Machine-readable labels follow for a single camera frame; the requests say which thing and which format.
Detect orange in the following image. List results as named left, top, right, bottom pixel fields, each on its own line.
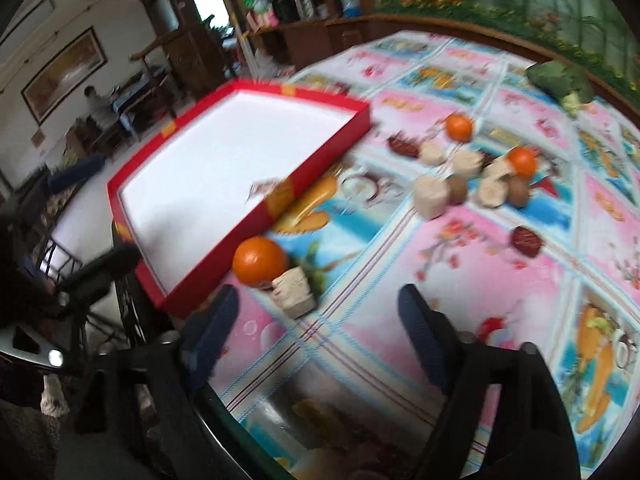
left=231, top=236, right=288, bottom=289
left=506, top=145, right=538, bottom=180
left=445, top=113, right=474, bottom=143

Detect dark red date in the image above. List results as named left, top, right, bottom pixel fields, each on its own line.
left=386, top=132, right=421, bottom=159
left=510, top=226, right=544, bottom=258

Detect large beige cake block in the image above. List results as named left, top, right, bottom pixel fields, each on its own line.
left=413, top=174, right=449, bottom=221

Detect brown kiwi fruit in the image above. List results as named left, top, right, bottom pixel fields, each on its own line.
left=446, top=174, right=469, bottom=205
left=506, top=174, right=530, bottom=209

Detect beige cake piece small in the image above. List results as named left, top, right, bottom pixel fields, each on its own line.
left=419, top=140, right=447, bottom=167

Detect beige cake piece sliced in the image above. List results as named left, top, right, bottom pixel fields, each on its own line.
left=477, top=156, right=515, bottom=208

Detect seated person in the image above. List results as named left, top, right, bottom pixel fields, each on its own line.
left=84, top=86, right=118, bottom=130

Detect framed landscape painting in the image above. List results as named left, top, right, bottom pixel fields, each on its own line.
left=21, top=27, right=107, bottom=125

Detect dining table blue cloth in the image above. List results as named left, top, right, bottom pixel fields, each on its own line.
left=112, top=70, right=174, bottom=140

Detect red tray white inside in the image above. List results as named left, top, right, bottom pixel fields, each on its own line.
left=106, top=79, right=371, bottom=318

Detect wooden chair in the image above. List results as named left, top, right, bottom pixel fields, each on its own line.
left=129, top=21, right=227, bottom=118

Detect colourful fruit print tablecloth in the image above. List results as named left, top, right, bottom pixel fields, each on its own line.
left=207, top=29, right=640, bottom=480

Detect green leafy vegetable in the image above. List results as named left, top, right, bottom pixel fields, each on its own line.
left=525, top=60, right=594, bottom=118

